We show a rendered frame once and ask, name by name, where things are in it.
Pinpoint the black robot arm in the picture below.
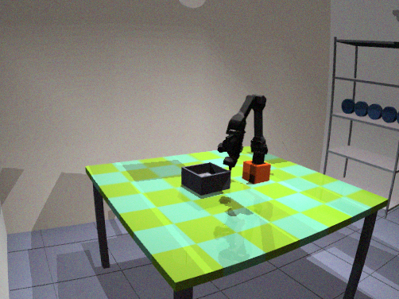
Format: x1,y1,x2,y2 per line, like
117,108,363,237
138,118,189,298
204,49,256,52
217,94,268,165

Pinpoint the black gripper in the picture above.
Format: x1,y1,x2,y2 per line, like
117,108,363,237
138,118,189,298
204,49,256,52
223,144,244,170

